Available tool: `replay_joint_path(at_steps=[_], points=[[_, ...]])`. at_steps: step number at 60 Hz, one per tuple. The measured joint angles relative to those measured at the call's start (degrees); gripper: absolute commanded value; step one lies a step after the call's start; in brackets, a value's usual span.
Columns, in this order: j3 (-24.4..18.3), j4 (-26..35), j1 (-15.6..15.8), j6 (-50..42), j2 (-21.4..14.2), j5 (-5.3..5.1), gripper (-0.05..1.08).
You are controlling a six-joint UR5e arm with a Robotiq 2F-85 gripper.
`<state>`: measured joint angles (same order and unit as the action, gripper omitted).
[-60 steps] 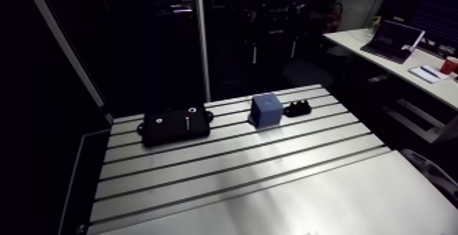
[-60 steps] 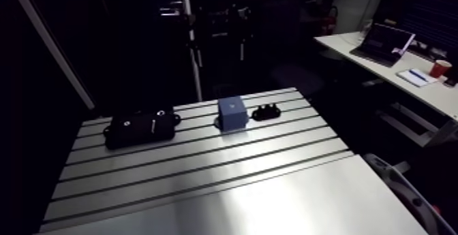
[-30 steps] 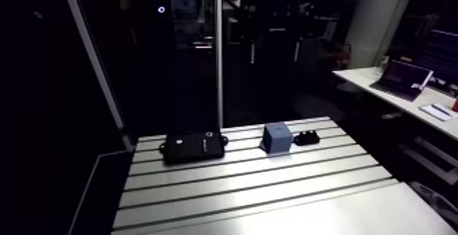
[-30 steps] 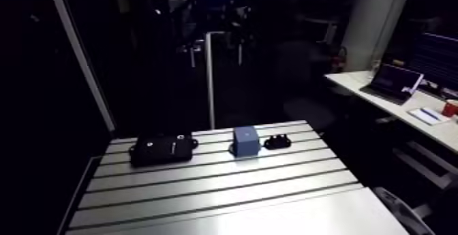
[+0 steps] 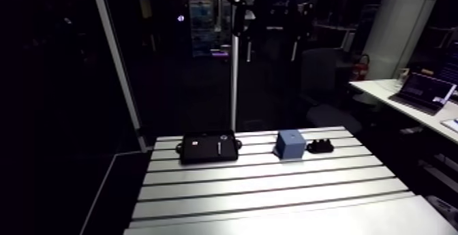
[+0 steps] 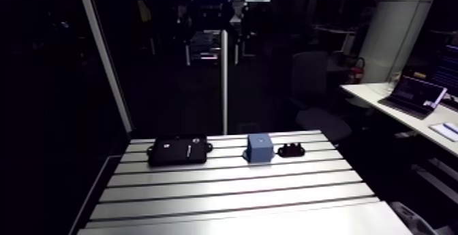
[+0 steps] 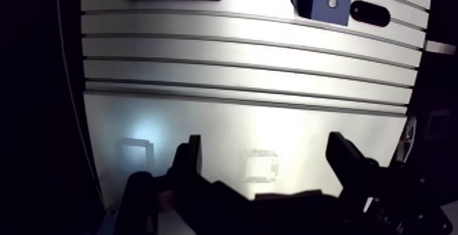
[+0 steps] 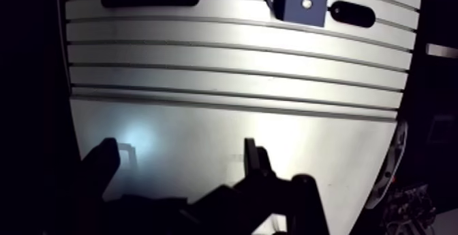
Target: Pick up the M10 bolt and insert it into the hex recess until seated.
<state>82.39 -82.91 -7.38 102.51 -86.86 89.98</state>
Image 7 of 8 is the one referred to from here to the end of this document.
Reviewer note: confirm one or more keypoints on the pale holed strip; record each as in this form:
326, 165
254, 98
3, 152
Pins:
408, 141

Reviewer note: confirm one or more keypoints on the dark blue-grey block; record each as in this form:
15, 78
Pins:
322, 11

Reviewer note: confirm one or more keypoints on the black oval holder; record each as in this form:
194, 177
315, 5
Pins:
370, 13

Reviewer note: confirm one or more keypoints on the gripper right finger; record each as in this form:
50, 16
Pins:
361, 179

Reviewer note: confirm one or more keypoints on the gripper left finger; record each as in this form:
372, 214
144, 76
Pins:
186, 200

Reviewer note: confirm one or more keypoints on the steel bolt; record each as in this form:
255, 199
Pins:
332, 2

